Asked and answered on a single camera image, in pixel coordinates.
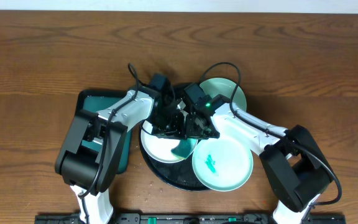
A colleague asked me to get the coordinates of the mint plate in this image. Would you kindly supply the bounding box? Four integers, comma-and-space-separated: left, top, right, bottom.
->
192, 138, 254, 192
200, 78, 247, 111

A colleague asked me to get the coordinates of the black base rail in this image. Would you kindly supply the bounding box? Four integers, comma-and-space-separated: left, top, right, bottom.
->
34, 213, 346, 224

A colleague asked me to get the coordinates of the white plate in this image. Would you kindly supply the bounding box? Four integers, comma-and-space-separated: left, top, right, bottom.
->
140, 111, 198, 164

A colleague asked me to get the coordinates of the rectangular black water tray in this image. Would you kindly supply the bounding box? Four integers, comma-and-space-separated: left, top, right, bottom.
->
76, 90, 132, 174

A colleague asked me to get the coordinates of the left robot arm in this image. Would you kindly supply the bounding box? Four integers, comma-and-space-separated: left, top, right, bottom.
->
55, 87, 181, 223

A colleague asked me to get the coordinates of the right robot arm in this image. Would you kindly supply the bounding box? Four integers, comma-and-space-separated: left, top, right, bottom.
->
186, 95, 337, 223

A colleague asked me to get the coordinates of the green yellow sponge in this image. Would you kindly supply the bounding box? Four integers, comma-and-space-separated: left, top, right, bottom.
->
171, 139, 193, 159

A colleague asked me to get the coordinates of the round black tray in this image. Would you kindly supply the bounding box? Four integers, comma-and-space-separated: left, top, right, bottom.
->
138, 82, 254, 192

